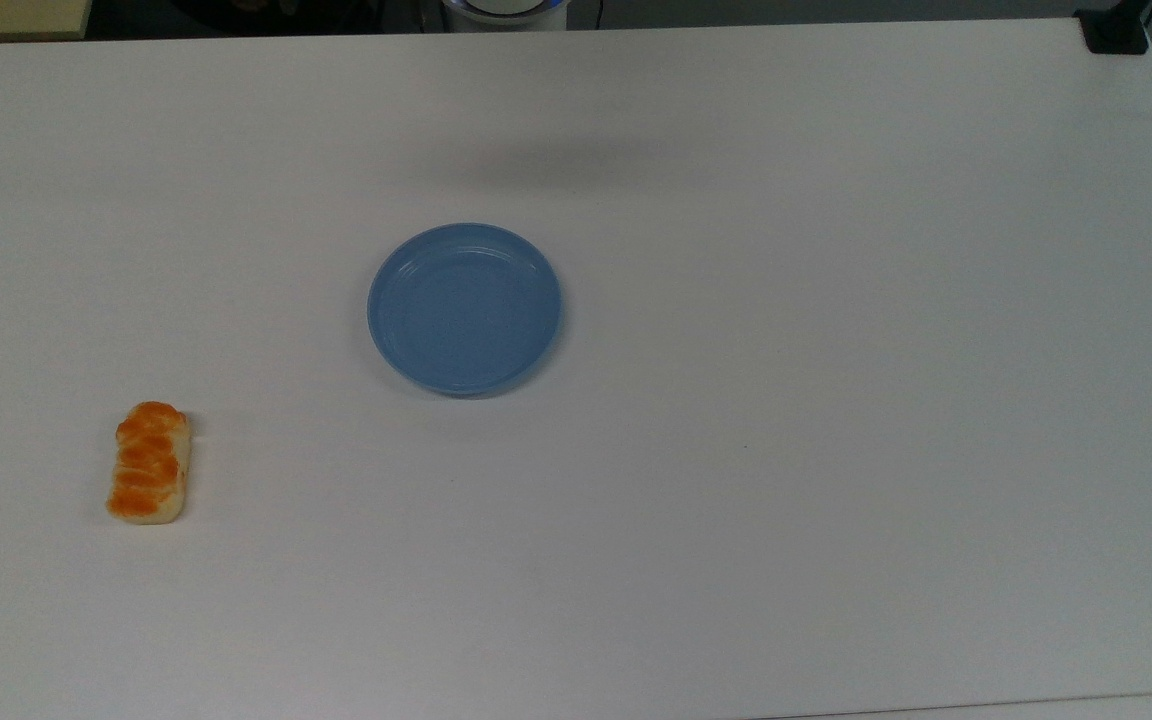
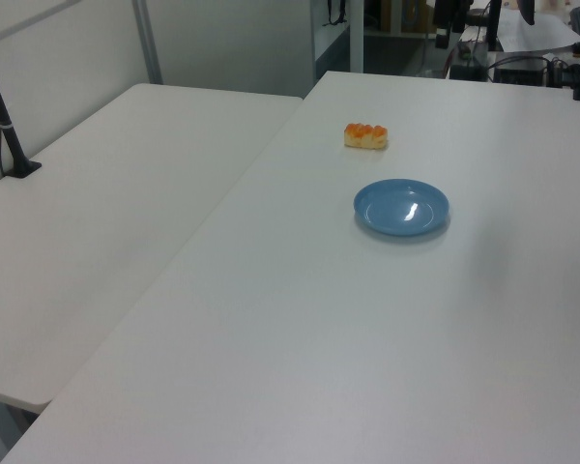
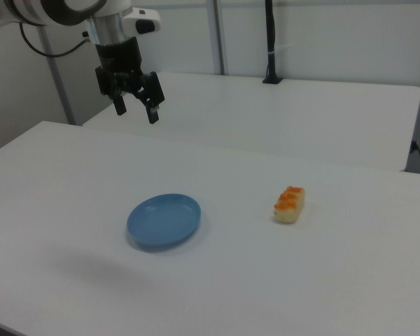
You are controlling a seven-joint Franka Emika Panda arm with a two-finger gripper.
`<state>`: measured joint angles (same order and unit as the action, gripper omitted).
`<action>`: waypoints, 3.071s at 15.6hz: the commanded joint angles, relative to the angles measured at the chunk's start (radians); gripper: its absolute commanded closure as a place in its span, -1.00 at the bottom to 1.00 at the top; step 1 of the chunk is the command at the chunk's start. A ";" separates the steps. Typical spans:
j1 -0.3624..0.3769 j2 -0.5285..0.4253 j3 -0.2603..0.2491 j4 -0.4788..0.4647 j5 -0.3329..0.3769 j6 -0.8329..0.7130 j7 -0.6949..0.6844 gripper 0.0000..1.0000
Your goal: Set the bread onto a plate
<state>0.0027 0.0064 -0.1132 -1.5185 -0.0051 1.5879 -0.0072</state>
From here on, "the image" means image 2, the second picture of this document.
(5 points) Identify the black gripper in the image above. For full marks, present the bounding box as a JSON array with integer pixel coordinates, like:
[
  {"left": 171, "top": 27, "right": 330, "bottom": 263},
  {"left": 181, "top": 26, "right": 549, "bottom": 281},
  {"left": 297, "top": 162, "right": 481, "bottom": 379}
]
[{"left": 433, "top": 0, "right": 468, "bottom": 50}]

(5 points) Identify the orange glazed bread loaf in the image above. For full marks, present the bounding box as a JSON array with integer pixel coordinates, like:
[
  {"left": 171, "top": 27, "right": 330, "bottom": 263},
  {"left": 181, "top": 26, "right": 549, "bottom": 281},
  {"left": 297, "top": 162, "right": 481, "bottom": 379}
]
[{"left": 342, "top": 122, "right": 389, "bottom": 151}]

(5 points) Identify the blue round plate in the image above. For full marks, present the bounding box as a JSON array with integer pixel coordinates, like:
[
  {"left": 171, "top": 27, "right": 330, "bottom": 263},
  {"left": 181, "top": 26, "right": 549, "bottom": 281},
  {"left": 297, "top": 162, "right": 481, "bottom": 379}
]
[{"left": 353, "top": 178, "right": 451, "bottom": 238}]

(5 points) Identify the small black equipment box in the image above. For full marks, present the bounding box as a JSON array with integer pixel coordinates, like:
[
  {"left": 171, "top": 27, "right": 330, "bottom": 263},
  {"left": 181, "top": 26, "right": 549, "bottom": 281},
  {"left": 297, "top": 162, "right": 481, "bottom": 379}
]
[{"left": 447, "top": 42, "right": 488, "bottom": 81}]

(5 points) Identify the brown cardboard box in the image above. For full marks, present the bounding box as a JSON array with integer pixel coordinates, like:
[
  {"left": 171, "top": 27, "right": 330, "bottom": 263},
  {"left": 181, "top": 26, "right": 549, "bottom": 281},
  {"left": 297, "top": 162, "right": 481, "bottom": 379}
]
[{"left": 379, "top": 0, "right": 437, "bottom": 36}]

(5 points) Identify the large black equipment box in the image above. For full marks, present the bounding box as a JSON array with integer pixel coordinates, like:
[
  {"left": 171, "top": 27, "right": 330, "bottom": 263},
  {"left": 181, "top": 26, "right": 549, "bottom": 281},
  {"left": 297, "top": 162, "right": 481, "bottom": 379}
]
[{"left": 491, "top": 55, "right": 551, "bottom": 86}]

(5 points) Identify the white side table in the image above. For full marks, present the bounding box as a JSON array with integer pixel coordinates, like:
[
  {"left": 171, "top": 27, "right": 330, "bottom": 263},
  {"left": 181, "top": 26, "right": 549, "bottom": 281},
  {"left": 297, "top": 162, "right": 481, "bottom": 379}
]
[{"left": 0, "top": 82, "right": 305, "bottom": 416}]

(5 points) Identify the black pole with camera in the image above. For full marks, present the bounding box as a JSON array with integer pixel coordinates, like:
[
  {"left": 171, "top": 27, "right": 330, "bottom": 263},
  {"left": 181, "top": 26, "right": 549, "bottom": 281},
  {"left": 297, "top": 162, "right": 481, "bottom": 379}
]
[{"left": 465, "top": 0, "right": 503, "bottom": 52}]

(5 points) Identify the white shelf frame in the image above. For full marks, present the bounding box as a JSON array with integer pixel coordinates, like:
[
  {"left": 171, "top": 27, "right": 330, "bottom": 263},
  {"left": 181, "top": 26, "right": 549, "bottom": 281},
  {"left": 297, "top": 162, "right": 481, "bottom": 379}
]
[{"left": 310, "top": 0, "right": 367, "bottom": 83}]

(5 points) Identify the black hanging strap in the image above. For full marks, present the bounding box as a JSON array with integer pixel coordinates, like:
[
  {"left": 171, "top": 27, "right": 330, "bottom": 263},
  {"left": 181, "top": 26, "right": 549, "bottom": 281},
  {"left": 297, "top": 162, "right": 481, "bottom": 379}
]
[{"left": 322, "top": 0, "right": 348, "bottom": 28}]

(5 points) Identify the grey partition post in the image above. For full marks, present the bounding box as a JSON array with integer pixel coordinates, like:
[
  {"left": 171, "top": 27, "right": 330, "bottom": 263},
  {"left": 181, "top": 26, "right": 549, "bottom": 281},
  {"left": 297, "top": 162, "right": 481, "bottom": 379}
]
[{"left": 131, "top": 0, "right": 164, "bottom": 86}]

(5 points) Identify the black camera stand pole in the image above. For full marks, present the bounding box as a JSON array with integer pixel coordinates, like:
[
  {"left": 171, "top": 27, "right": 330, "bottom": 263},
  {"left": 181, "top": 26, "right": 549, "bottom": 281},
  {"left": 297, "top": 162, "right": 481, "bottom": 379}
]
[{"left": 0, "top": 37, "right": 44, "bottom": 180}]

